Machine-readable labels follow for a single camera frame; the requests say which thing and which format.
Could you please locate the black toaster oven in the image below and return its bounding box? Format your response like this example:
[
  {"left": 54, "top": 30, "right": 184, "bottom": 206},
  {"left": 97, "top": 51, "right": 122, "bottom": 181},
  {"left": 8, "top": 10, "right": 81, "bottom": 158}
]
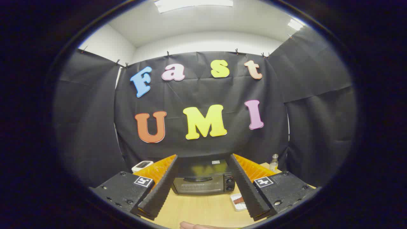
[{"left": 171, "top": 156, "right": 236, "bottom": 195}]

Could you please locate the white bread toaster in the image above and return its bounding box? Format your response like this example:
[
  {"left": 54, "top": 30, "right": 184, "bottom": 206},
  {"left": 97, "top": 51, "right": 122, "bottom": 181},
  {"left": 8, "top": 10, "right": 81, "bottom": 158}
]
[{"left": 131, "top": 161, "right": 154, "bottom": 174}]

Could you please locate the white rectangular tray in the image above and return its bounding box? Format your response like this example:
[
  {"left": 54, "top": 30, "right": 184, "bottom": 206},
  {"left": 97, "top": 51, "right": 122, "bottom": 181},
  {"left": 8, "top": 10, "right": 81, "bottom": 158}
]
[{"left": 230, "top": 192, "right": 248, "bottom": 212}]

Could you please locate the small ceiling light panel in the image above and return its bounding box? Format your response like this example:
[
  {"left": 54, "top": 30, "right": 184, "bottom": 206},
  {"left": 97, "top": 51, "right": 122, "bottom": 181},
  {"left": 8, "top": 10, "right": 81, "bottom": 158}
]
[{"left": 288, "top": 18, "right": 304, "bottom": 31}]

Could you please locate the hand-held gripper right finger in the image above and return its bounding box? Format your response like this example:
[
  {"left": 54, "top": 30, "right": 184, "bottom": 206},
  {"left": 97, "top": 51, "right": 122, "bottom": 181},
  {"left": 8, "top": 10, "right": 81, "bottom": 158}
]
[{"left": 226, "top": 154, "right": 321, "bottom": 222}]

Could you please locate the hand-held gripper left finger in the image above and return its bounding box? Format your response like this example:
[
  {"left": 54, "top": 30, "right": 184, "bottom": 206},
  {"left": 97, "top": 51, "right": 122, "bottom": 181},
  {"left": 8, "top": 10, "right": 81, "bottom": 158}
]
[{"left": 90, "top": 155, "right": 179, "bottom": 220}]

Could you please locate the long ceiling light panel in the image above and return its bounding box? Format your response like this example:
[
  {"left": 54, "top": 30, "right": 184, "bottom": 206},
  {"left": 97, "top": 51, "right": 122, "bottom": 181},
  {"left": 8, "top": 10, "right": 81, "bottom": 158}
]
[{"left": 154, "top": 0, "right": 234, "bottom": 14}]

